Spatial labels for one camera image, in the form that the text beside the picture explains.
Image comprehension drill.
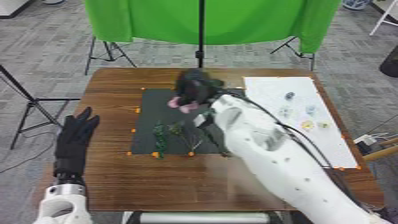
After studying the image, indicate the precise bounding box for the black cable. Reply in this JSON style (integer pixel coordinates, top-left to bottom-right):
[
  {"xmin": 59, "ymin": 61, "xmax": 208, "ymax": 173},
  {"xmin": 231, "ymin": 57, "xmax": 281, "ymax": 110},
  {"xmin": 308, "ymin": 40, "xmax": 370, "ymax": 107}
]
[{"xmin": 219, "ymin": 89, "xmax": 336, "ymax": 169}]

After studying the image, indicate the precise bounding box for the green sprig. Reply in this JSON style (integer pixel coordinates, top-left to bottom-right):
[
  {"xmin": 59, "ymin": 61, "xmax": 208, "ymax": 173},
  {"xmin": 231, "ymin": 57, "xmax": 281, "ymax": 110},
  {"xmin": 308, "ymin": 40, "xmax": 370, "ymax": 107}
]
[
  {"xmin": 199, "ymin": 128, "xmax": 235, "ymax": 158},
  {"xmin": 167, "ymin": 120, "xmax": 205, "ymax": 153},
  {"xmin": 151, "ymin": 120, "xmax": 171, "ymax": 160}
]

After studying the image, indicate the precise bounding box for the white sheet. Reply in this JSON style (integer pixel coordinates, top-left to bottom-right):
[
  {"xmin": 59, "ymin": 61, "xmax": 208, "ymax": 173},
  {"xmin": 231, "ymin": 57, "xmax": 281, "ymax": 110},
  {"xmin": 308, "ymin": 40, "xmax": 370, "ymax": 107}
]
[{"xmin": 242, "ymin": 76, "xmax": 361, "ymax": 170}]

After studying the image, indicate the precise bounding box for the pink flower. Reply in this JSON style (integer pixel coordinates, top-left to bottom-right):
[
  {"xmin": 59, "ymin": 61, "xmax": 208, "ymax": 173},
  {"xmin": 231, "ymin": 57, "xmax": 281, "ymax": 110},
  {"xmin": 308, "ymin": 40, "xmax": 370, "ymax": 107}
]
[{"xmin": 166, "ymin": 96, "xmax": 201, "ymax": 115}]

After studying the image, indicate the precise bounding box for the wooden stick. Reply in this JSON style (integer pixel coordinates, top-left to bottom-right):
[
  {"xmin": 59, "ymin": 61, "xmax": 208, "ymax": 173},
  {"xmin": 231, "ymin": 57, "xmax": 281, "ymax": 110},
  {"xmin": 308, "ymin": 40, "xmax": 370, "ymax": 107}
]
[{"xmin": 361, "ymin": 137, "xmax": 398, "ymax": 163}]

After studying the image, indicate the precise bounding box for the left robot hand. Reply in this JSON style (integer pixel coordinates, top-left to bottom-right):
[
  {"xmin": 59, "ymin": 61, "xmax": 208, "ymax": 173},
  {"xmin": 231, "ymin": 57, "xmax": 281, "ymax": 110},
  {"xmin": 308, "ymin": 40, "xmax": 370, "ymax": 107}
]
[{"xmin": 54, "ymin": 106, "xmax": 102, "ymax": 163}]

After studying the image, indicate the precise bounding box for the dark mat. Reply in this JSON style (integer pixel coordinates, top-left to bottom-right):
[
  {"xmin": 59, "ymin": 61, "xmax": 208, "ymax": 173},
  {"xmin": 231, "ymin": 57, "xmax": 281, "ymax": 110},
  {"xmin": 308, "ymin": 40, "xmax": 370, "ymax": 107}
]
[{"xmin": 128, "ymin": 87, "xmax": 249, "ymax": 156}]

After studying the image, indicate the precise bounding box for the pale grey bar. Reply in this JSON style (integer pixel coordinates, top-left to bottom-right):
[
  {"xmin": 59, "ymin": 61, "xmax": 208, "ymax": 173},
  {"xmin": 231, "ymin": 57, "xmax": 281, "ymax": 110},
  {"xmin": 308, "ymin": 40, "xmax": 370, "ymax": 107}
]
[{"xmin": 126, "ymin": 211, "xmax": 281, "ymax": 224}]

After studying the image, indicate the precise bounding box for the black backdrop stand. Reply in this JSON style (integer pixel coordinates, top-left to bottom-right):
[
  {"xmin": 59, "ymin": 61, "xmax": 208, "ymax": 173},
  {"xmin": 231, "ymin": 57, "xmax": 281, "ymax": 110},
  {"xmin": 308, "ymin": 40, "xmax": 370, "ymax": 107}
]
[{"xmin": 84, "ymin": 0, "xmax": 318, "ymax": 77}]

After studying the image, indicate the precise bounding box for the yellow flower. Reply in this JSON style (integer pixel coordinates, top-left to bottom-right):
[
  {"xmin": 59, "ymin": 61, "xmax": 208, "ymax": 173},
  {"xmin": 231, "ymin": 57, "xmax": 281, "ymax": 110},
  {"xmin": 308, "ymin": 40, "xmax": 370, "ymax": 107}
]
[{"xmin": 299, "ymin": 119, "xmax": 318, "ymax": 131}]

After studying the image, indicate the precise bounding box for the black tripod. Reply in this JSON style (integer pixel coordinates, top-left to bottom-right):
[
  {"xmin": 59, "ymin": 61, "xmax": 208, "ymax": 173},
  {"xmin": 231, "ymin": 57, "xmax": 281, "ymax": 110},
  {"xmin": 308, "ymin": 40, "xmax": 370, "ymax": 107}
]
[{"xmin": 0, "ymin": 64, "xmax": 82, "ymax": 151}]

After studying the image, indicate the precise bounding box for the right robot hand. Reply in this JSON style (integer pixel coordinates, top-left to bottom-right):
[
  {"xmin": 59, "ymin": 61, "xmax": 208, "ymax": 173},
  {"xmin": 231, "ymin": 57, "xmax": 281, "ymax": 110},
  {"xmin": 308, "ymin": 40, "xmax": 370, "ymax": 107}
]
[{"xmin": 174, "ymin": 67, "xmax": 228, "ymax": 108}]

